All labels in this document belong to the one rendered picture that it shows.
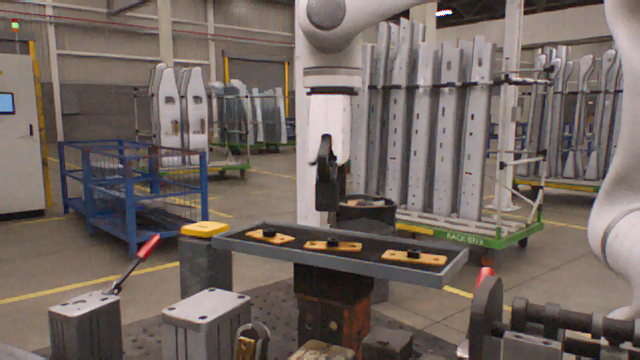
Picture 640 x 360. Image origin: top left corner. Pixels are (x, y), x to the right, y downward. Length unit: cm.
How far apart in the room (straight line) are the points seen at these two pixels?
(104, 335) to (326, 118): 50
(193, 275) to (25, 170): 626
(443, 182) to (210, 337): 441
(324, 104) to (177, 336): 35
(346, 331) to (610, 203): 45
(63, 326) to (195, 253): 22
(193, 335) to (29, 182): 652
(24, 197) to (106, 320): 628
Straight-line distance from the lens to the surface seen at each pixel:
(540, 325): 54
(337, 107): 66
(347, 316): 73
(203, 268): 87
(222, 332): 66
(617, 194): 86
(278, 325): 158
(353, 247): 72
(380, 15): 61
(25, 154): 707
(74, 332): 85
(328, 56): 67
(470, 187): 482
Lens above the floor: 136
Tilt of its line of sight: 9 degrees down
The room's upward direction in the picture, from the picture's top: straight up
